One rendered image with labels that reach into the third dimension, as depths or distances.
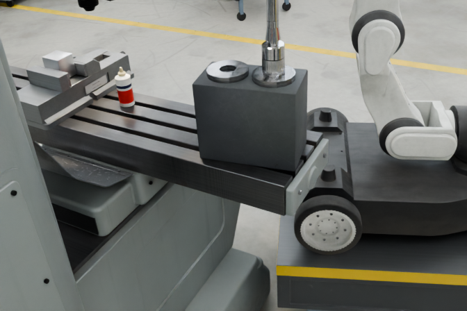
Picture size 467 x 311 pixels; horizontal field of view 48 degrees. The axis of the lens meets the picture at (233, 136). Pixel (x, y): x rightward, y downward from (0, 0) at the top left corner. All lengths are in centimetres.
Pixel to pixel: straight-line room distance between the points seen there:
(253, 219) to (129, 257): 107
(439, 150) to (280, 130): 72
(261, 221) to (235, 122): 131
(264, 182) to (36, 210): 45
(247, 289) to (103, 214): 75
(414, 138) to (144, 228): 83
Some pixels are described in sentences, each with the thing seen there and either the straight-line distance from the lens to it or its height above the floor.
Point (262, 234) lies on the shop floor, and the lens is 231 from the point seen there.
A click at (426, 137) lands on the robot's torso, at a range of 165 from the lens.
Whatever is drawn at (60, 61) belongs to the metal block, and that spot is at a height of 104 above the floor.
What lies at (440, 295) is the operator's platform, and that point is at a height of 30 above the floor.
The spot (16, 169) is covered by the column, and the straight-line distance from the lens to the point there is 98.
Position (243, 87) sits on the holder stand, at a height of 109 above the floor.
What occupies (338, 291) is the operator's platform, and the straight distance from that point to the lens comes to 171.
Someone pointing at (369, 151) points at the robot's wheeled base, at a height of 57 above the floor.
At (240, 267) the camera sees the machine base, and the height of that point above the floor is 20.
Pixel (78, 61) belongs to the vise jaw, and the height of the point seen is 101.
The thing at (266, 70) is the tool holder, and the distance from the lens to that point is 106.
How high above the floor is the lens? 156
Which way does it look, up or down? 32 degrees down
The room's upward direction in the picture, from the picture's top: 4 degrees counter-clockwise
